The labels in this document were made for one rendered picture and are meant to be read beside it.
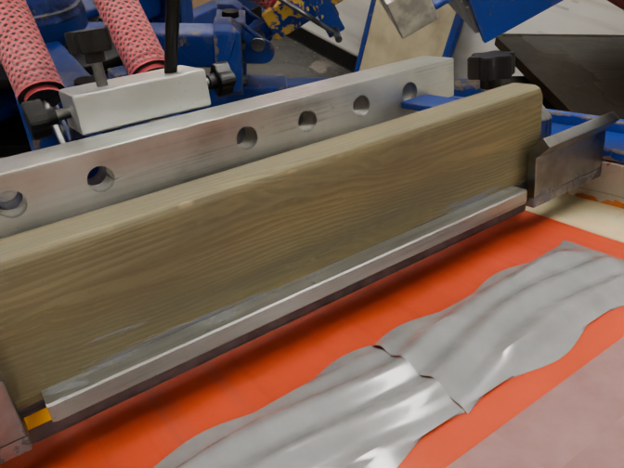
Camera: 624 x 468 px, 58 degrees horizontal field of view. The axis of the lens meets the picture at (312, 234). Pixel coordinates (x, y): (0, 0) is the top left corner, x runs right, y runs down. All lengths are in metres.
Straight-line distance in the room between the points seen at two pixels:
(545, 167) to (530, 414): 0.20
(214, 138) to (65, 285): 0.28
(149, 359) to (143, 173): 0.25
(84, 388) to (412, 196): 0.21
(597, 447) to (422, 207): 0.17
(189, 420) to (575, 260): 0.26
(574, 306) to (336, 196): 0.15
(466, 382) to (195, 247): 0.15
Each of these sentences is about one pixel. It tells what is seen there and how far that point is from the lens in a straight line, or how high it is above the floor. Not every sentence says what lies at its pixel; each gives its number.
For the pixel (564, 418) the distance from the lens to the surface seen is 0.29.
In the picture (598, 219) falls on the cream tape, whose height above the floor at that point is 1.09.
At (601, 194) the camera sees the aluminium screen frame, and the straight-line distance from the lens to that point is 0.50.
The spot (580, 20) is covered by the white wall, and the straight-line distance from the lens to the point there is 2.56.
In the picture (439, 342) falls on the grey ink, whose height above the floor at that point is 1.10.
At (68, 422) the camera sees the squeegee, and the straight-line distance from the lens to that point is 0.31.
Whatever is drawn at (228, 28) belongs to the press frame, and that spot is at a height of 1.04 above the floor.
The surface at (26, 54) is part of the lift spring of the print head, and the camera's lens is 0.69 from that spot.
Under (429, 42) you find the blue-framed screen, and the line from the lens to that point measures 2.95.
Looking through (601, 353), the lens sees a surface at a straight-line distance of 0.33.
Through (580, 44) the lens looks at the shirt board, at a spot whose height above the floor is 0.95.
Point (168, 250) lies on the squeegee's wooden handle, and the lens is 0.27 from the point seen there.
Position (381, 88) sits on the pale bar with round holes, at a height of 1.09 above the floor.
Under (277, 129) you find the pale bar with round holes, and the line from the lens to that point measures 0.54.
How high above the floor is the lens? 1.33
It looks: 38 degrees down
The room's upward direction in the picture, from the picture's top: 3 degrees clockwise
